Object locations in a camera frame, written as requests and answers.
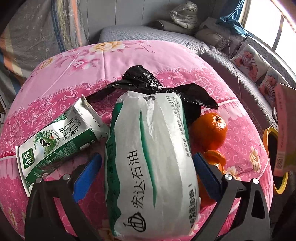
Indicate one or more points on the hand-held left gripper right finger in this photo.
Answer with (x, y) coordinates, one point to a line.
(207, 178)

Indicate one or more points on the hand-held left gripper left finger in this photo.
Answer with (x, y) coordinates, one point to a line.
(87, 176)

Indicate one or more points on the white green tissue pack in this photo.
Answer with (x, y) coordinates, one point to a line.
(157, 162)

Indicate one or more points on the yellow tape roll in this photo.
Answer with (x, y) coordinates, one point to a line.
(268, 135)

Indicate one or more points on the pale pink cardboard box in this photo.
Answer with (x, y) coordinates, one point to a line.
(285, 129)

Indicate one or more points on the orange fruit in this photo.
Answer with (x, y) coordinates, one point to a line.
(209, 132)

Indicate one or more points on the green white milk carton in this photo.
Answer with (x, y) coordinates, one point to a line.
(57, 139)

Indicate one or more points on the large black plastic bag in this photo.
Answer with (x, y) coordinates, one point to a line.
(138, 76)

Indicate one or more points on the baby print pillow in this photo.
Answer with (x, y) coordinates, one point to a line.
(249, 61)
(270, 85)

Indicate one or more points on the grey square cushion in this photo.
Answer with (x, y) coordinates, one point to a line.
(212, 39)

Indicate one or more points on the striped sheet covered wardrobe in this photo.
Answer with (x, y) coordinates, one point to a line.
(41, 34)

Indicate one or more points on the grey quilted sofa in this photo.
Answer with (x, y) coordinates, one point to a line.
(150, 34)

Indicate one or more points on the long grey pillow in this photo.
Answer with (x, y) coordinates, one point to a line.
(166, 25)

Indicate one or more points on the tiger plush in plastic bag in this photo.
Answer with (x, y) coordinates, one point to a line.
(185, 14)

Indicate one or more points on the blue curtain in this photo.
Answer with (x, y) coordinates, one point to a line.
(231, 14)

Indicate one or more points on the window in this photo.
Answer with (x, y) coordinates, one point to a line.
(272, 25)

